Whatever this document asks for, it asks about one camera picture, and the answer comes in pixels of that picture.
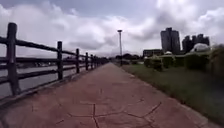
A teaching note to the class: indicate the tall lamp pole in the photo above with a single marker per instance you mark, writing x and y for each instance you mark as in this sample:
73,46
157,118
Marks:
120,46

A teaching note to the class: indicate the reddish brown paved path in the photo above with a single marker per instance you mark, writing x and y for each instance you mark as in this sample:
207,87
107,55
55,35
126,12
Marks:
106,100

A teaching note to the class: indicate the low dark building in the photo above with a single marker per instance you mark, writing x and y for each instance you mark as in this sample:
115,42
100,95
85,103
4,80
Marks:
152,52

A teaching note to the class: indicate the grey river water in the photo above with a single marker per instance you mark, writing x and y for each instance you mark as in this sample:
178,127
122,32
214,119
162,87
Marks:
33,80

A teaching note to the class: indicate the row of green bushes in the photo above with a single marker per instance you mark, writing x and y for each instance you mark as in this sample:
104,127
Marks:
193,60

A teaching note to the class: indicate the cluster of dark buildings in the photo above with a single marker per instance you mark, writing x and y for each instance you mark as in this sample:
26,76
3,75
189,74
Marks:
195,40

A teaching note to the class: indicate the pale domed structure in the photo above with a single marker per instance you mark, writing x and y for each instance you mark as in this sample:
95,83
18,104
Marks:
200,47

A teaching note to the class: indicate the dark wooden rail fence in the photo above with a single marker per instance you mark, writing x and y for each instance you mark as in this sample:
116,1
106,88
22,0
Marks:
60,61

